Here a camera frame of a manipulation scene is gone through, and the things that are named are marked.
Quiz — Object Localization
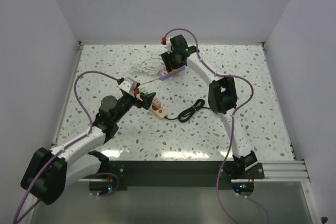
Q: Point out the pink brown USB charger plug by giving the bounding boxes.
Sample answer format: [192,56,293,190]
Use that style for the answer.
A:
[152,98,161,110]

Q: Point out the purple power strip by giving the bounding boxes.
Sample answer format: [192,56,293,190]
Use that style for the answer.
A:
[157,66,185,81]

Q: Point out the aluminium rail frame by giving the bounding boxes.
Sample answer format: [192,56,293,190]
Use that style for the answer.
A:
[19,40,323,224]

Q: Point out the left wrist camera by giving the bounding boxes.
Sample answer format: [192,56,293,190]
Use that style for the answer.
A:
[117,78,135,93]

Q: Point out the black power cable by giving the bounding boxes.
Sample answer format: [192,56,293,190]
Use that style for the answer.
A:
[164,99,212,123]

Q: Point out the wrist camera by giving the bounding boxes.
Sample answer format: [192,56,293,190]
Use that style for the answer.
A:
[117,78,135,93]
[161,37,173,54]

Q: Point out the white power cable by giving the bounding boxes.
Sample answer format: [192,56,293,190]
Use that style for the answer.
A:
[123,58,165,83]

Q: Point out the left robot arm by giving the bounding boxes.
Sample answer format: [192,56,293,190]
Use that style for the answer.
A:
[20,78,156,205]

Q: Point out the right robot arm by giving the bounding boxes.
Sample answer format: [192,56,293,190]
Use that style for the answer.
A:
[161,35,258,178]

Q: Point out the beige power strip red sockets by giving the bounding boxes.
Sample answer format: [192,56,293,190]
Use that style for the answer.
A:
[134,88,167,120]

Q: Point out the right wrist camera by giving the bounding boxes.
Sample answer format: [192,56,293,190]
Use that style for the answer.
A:
[161,37,173,54]

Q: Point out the green USB charger plug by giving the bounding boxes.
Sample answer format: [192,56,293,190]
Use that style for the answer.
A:
[139,87,148,94]

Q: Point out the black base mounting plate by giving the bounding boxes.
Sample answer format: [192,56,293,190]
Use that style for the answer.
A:
[97,161,265,193]

